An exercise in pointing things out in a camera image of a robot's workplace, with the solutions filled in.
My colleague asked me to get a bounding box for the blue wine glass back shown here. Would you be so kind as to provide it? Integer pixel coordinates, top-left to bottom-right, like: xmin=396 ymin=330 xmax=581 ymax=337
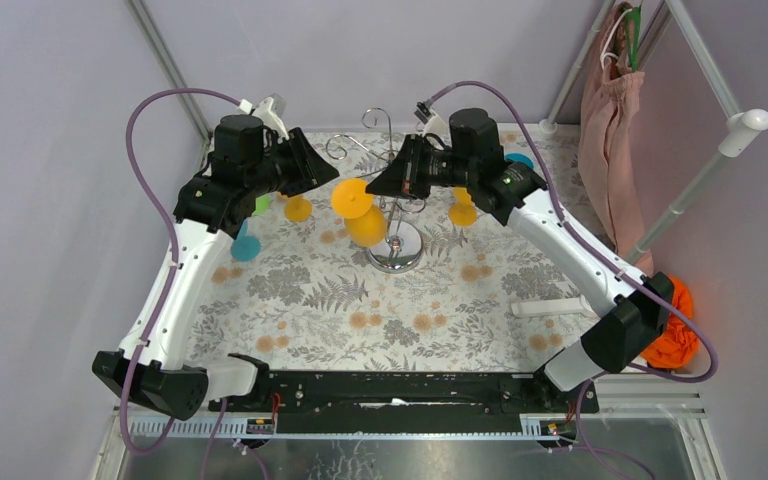
xmin=505 ymin=152 xmax=534 ymax=169

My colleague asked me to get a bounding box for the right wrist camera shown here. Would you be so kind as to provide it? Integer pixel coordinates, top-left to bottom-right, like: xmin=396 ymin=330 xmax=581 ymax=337
xmin=414 ymin=102 xmax=449 ymax=138

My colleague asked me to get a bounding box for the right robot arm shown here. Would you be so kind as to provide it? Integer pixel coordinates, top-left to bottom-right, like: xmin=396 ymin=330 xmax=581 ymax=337
xmin=366 ymin=108 xmax=674 ymax=412

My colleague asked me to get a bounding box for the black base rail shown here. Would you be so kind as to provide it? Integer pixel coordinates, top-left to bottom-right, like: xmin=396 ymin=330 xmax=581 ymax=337
xmin=227 ymin=370 xmax=599 ymax=435

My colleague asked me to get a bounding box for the floral tablecloth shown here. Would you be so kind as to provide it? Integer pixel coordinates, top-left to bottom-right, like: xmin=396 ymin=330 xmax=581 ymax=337
xmin=181 ymin=129 xmax=611 ymax=374

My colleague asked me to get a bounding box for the orange wine glass front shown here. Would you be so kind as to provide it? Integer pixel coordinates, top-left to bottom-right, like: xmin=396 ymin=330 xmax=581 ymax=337
xmin=330 ymin=178 xmax=387 ymax=248

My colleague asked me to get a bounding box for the orange wine glass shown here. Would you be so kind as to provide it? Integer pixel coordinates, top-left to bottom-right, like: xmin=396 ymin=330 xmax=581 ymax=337
xmin=330 ymin=178 xmax=387 ymax=248
xmin=276 ymin=193 xmax=313 ymax=223
xmin=448 ymin=187 xmax=477 ymax=227

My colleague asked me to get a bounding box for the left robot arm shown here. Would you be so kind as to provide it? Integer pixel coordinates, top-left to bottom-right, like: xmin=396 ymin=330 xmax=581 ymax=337
xmin=92 ymin=114 xmax=339 ymax=420

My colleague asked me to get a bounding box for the green wine glass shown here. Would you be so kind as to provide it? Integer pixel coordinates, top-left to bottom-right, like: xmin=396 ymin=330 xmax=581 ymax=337
xmin=252 ymin=195 xmax=272 ymax=216

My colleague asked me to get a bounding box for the pink hanging cloth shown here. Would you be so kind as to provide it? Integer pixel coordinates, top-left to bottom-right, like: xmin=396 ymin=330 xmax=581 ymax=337
xmin=578 ymin=1 xmax=645 ymax=257

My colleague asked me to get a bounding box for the orange cloth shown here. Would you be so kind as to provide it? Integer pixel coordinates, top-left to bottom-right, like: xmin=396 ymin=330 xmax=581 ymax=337
xmin=641 ymin=275 xmax=700 ymax=371

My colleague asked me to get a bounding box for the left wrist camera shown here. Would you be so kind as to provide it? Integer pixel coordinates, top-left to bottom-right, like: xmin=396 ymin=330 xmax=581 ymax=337
xmin=237 ymin=93 xmax=289 ymax=140

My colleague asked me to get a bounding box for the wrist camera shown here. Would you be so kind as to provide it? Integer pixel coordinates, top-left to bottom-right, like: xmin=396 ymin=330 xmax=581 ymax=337
xmin=237 ymin=93 xmax=289 ymax=140
xmin=414 ymin=102 xmax=449 ymax=138

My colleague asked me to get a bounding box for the orange wine glass back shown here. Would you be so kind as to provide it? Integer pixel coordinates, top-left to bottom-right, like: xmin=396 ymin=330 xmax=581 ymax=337
xmin=276 ymin=193 xmax=313 ymax=223

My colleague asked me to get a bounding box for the white pipe frame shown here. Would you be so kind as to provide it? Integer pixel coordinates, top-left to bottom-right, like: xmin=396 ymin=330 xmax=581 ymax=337
xmin=539 ymin=0 xmax=768 ymax=266

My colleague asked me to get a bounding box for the blue wine glass front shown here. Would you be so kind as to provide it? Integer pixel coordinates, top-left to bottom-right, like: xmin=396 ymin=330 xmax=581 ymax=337
xmin=230 ymin=219 xmax=262 ymax=262

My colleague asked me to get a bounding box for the blue wine glass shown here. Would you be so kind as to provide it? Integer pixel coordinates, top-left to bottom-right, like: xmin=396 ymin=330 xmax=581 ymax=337
xmin=505 ymin=152 xmax=534 ymax=169
xmin=230 ymin=219 xmax=262 ymax=262

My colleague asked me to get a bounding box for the white pipe on table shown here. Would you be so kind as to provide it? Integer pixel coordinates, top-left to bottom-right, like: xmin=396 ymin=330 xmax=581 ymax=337
xmin=510 ymin=296 xmax=596 ymax=318

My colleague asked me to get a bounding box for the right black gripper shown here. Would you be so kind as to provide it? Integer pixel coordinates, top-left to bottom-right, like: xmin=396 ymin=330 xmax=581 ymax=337
xmin=366 ymin=134 xmax=475 ymax=201

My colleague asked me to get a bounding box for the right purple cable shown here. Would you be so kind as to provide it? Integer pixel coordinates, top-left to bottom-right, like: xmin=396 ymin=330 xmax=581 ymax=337
xmin=423 ymin=80 xmax=720 ymax=480

